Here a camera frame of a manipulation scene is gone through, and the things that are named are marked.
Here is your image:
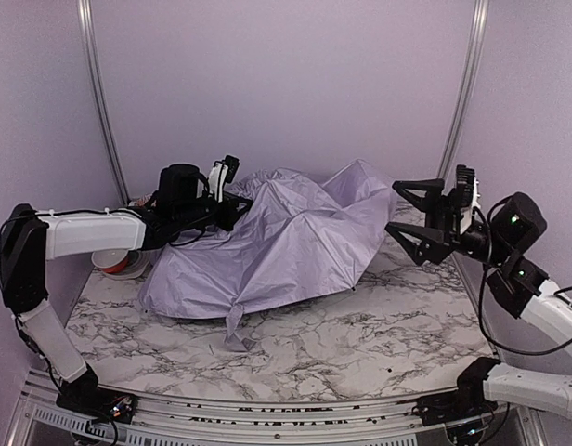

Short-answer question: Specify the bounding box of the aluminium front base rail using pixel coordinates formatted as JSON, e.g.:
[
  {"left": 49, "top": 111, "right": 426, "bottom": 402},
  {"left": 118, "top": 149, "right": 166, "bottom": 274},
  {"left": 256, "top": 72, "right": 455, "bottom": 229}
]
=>
[{"left": 6, "top": 370, "right": 548, "bottom": 445}]

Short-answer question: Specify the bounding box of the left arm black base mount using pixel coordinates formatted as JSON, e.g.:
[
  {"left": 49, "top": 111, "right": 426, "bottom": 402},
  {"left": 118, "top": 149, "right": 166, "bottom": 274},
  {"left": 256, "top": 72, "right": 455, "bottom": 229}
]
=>
[{"left": 56, "top": 388, "right": 138, "bottom": 424}]

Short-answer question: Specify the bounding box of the right aluminium frame post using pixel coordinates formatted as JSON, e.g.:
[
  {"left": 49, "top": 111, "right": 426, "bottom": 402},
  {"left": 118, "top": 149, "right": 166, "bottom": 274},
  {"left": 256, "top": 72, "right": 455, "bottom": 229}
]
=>
[{"left": 437, "top": 0, "right": 489, "bottom": 179}]

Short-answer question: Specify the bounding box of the left aluminium frame post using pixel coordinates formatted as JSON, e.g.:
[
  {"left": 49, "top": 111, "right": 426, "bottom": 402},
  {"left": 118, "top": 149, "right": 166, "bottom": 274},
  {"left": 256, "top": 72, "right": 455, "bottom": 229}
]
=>
[{"left": 77, "top": 0, "right": 130, "bottom": 204}]

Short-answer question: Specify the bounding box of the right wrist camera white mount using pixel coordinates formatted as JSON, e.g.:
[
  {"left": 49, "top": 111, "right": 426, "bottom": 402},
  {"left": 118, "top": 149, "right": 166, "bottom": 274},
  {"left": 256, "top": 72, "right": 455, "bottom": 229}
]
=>
[{"left": 453, "top": 164, "right": 480, "bottom": 235}]

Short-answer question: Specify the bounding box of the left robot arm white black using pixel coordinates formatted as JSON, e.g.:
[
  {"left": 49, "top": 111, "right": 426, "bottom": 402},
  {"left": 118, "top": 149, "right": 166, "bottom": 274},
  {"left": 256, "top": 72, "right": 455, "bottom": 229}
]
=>
[{"left": 0, "top": 156, "right": 253, "bottom": 401}]

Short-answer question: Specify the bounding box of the aluminium frame post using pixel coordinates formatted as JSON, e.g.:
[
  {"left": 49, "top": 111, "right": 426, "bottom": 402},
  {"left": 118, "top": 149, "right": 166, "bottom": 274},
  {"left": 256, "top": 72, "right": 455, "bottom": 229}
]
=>
[
  {"left": 77, "top": 0, "right": 130, "bottom": 204},
  {"left": 437, "top": 0, "right": 489, "bottom": 179}
]

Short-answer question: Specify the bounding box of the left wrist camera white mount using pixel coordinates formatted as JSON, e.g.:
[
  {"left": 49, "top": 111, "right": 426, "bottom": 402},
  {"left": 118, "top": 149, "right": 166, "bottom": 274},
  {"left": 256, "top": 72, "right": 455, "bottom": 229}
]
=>
[{"left": 208, "top": 154, "right": 240, "bottom": 203}]

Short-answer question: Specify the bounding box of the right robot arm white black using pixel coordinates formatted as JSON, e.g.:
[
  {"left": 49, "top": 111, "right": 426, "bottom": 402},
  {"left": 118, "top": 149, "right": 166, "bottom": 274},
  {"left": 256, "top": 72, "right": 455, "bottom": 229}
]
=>
[{"left": 385, "top": 166, "right": 572, "bottom": 421}]

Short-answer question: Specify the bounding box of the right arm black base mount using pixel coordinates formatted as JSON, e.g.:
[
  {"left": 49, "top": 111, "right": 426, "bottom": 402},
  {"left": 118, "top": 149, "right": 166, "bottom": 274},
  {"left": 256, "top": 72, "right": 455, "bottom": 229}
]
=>
[{"left": 411, "top": 390, "right": 499, "bottom": 426}]

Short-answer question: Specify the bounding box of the lavender folding umbrella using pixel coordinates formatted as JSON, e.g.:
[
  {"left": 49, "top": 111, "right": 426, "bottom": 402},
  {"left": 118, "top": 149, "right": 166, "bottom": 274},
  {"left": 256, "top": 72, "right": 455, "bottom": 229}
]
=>
[{"left": 138, "top": 160, "right": 397, "bottom": 352}]

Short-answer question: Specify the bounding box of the red patterned small bowl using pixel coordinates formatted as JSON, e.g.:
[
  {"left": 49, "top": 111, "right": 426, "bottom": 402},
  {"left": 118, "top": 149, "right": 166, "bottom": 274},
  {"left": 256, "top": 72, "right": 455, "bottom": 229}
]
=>
[{"left": 127, "top": 193, "right": 156, "bottom": 208}]

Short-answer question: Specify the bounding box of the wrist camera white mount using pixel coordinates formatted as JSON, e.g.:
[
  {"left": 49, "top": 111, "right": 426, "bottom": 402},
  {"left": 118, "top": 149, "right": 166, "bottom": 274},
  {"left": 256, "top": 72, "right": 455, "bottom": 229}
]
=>
[
  {"left": 208, "top": 154, "right": 240, "bottom": 203},
  {"left": 453, "top": 164, "right": 480, "bottom": 235}
]

